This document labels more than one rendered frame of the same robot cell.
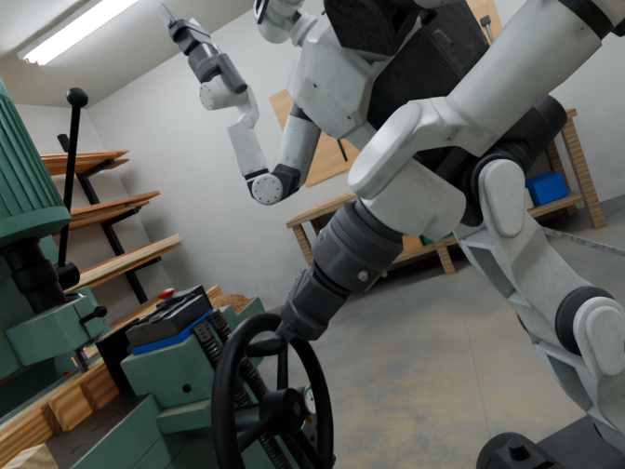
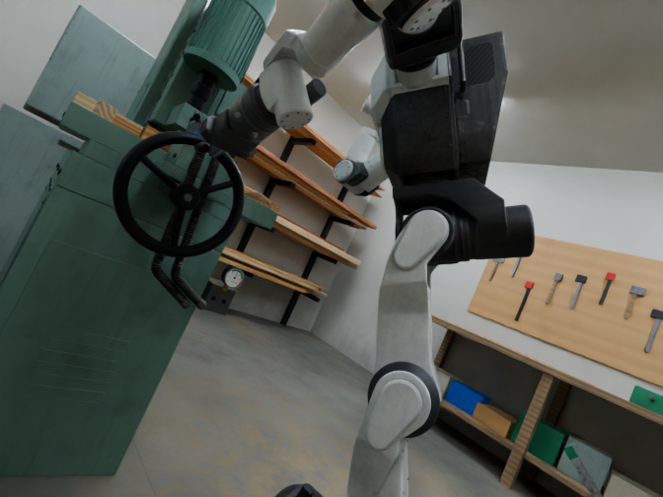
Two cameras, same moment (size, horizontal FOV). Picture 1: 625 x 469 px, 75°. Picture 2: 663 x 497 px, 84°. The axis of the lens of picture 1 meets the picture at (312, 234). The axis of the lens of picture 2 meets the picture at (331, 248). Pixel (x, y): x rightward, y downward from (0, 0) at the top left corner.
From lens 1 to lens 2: 0.67 m
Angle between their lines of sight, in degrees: 31
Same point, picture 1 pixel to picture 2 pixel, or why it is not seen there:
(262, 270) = not seen: hidden behind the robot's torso
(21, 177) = (231, 45)
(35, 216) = (218, 61)
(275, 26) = not seen: hidden behind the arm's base
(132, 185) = (369, 214)
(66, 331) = (181, 113)
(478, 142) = (301, 53)
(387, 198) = (265, 74)
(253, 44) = (526, 187)
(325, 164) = (496, 308)
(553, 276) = (409, 337)
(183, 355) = not seen: hidden behind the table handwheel
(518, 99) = (318, 29)
